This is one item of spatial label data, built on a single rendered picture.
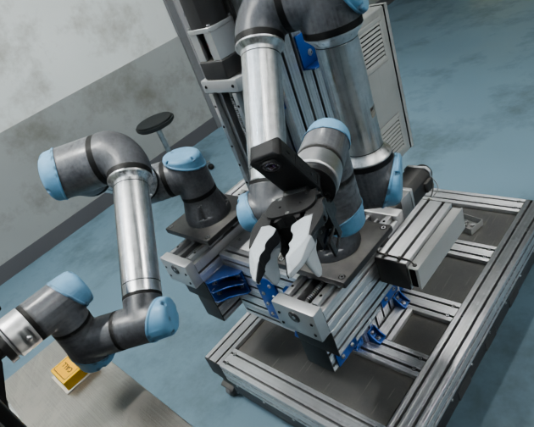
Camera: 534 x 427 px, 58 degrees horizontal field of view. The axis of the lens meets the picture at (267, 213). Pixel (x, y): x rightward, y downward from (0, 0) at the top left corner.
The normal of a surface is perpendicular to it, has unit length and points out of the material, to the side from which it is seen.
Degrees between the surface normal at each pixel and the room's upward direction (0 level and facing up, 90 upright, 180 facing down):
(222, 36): 90
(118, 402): 0
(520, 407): 0
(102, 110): 90
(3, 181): 90
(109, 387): 0
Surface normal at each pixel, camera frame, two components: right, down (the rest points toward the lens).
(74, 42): 0.71, 0.15
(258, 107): -0.33, -0.11
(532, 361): -0.33, -0.80
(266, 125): 0.01, -0.14
